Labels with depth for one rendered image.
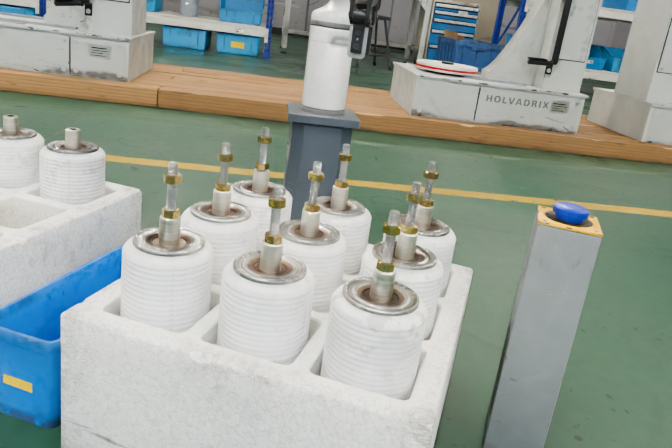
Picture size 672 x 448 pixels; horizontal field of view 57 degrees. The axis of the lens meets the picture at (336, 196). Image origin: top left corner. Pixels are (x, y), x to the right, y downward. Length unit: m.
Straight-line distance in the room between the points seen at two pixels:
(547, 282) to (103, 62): 2.36
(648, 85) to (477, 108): 0.86
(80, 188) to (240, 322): 0.47
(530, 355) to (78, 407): 0.52
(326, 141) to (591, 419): 0.69
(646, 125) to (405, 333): 2.79
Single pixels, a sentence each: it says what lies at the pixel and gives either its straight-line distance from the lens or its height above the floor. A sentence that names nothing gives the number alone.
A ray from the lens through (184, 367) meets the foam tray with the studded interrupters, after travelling 0.64.
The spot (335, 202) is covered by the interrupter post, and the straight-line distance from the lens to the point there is 0.84.
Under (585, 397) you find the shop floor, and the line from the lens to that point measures 1.05.
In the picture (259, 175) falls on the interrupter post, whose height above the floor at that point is 0.28.
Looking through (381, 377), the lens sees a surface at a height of 0.19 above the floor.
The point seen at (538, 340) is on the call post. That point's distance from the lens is 0.79.
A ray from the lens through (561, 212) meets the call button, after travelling 0.75.
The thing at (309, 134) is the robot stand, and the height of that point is 0.26.
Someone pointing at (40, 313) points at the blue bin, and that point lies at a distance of 0.90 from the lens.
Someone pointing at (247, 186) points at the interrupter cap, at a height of 0.25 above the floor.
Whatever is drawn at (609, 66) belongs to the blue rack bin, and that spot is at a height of 0.30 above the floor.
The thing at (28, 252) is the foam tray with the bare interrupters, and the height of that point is 0.16.
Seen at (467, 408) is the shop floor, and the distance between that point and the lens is 0.94.
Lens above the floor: 0.52
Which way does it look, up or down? 17 degrees down
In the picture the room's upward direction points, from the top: 8 degrees clockwise
